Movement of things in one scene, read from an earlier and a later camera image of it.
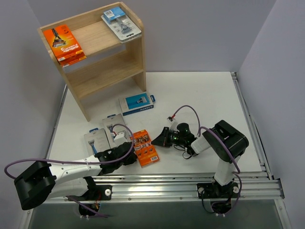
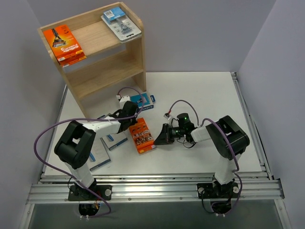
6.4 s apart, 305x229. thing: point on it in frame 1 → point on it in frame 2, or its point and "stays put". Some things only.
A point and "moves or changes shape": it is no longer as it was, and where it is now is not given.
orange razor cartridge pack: [147, 155] moves or changes shape
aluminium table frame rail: [252, 185] stays put
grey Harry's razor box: [108, 123] moves or changes shape
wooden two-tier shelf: [109, 64] stays put
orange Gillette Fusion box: [65, 46] stays put
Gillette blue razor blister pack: [125, 30] stays put
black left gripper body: [126, 153] → [116, 114]
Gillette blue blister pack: [121, 25] stays put
